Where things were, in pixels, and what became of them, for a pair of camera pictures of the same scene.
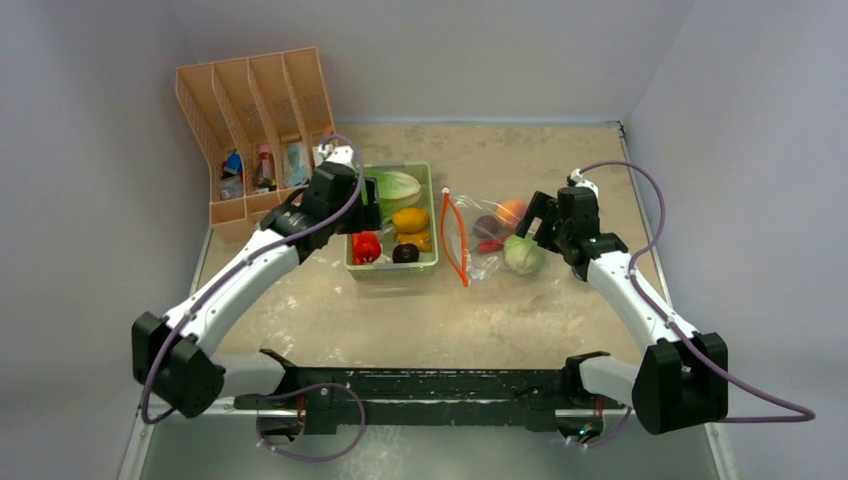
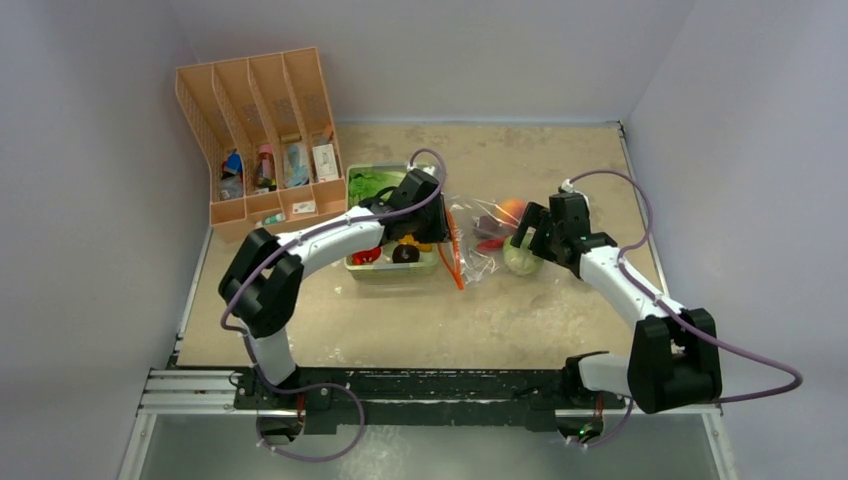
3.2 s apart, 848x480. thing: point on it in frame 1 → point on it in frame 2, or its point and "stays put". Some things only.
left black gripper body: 359,217 → 428,226
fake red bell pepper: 365,247 stays put
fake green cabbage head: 522,255 stays put
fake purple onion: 486,227 stays put
